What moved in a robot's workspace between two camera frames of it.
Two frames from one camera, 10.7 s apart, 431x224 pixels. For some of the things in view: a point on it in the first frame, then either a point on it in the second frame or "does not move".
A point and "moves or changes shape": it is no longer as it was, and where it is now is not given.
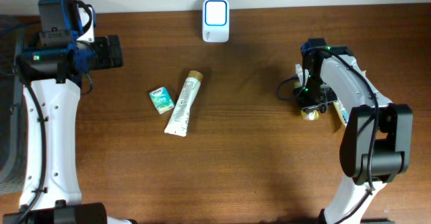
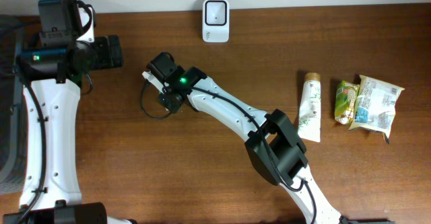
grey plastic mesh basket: (13, 118) does not move
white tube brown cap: (179, 122) → (310, 120)
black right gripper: (328, 97) → (172, 107)
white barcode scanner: (215, 20) does not move
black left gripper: (108, 60) does not move
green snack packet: (312, 116) moves or changes shape
